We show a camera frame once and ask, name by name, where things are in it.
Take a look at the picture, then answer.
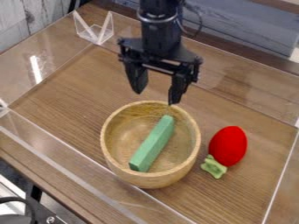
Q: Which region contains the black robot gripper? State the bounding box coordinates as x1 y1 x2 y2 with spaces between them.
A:
117 17 203 105

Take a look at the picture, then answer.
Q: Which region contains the green rectangular block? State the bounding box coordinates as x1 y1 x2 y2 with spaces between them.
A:
128 115 175 172

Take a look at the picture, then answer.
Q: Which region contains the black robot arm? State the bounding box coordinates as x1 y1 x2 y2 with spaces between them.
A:
117 0 203 105

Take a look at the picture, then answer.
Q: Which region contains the brown wooden bowl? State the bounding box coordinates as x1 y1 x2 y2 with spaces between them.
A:
100 101 201 189

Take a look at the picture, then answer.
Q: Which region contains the red plush strawberry toy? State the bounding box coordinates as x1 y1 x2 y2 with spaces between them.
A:
200 126 248 179

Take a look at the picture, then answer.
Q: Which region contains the black metal table bracket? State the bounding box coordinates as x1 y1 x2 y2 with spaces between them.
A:
23 182 80 224

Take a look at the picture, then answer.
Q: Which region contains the black cable bottom left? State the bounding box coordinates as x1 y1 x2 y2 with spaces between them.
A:
0 197 39 224

